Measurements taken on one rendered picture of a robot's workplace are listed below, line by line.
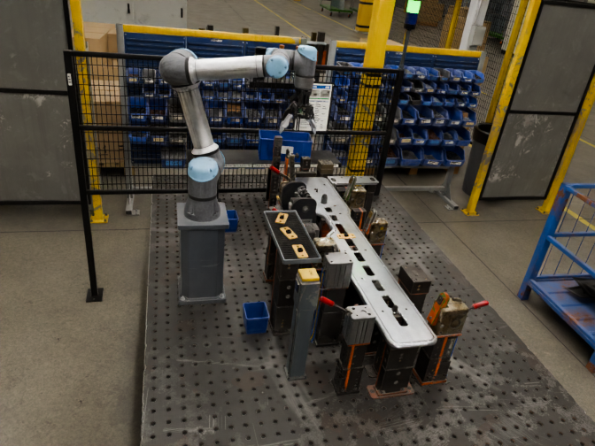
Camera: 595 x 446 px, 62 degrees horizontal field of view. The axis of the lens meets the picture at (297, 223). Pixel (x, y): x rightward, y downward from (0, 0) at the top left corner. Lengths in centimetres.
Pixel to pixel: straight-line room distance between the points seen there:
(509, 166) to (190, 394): 409
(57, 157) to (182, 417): 283
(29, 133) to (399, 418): 330
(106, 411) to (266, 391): 113
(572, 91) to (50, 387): 478
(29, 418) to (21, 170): 209
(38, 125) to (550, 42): 420
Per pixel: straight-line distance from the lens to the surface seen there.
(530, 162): 541
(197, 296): 224
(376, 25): 311
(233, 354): 201
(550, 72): 510
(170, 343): 206
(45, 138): 418
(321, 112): 308
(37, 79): 405
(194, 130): 208
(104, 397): 287
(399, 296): 193
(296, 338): 180
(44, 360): 314
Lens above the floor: 209
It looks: 28 degrees down
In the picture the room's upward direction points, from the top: 7 degrees clockwise
